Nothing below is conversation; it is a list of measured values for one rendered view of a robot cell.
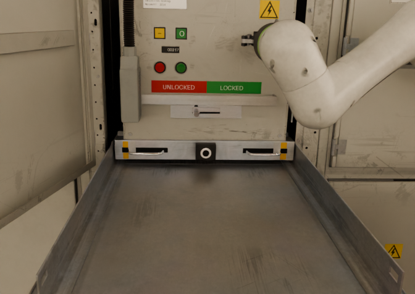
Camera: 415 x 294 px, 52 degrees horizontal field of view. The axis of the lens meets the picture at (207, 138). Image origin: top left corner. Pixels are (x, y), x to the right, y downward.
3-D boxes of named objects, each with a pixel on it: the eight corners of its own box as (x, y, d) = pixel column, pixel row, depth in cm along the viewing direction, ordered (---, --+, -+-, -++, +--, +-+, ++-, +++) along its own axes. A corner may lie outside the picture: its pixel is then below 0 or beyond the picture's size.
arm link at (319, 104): (391, 5, 97) (431, -6, 87) (412, 50, 101) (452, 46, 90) (270, 92, 90) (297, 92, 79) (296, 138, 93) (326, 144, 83)
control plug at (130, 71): (139, 123, 114) (138, 57, 109) (120, 123, 114) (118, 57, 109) (142, 116, 122) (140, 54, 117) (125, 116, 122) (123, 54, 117)
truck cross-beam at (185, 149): (293, 160, 130) (294, 141, 128) (115, 159, 127) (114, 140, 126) (289, 155, 135) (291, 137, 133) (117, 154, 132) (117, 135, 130)
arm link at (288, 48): (307, 7, 77) (254, 40, 78) (337, 67, 80) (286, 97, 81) (288, 8, 90) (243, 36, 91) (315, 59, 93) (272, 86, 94)
